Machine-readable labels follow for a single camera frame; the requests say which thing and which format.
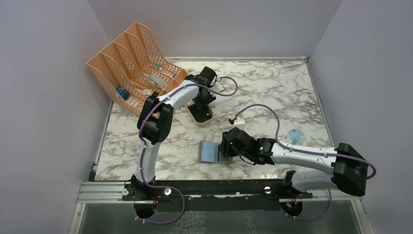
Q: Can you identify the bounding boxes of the grey leather card holder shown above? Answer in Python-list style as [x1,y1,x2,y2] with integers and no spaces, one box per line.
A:
[198,141,232,164]

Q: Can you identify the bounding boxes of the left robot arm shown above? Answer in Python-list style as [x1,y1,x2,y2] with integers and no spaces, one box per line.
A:
[131,67,217,200]

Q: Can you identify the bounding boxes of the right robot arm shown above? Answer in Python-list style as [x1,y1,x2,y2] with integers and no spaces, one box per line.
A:
[219,127,368,198]

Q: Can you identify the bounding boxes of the beige oval tray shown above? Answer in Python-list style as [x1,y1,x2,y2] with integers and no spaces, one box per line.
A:
[185,104,214,127]

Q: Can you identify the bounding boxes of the green capped marker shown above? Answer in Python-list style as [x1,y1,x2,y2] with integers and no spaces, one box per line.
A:
[154,64,164,71]

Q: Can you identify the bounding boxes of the white tube in organizer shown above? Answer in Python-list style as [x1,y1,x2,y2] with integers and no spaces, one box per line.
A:
[144,73,168,88]

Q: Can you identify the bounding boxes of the orange plastic file organizer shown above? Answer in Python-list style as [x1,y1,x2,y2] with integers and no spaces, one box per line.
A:
[87,22,188,116]

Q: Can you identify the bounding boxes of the blue item in organizer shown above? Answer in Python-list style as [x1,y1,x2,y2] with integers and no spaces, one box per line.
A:
[116,86,130,101]

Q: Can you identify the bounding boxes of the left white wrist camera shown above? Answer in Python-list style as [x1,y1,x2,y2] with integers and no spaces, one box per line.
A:
[211,77,225,93]

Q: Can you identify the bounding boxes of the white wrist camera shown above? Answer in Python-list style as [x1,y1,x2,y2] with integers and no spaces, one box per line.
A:
[211,77,225,93]
[228,117,245,126]

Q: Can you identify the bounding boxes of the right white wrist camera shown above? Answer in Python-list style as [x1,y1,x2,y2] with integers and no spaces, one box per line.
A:
[228,117,245,126]

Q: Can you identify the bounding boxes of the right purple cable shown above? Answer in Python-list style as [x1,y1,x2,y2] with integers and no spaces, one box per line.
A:
[228,104,377,222]

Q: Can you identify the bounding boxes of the purple cable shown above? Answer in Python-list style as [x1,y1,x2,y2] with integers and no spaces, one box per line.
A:
[228,104,377,222]
[133,76,239,225]

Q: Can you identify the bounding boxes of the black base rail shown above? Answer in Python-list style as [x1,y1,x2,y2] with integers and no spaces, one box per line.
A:
[121,179,313,217]

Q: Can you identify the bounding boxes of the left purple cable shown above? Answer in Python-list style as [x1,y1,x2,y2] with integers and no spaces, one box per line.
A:
[133,76,239,225]

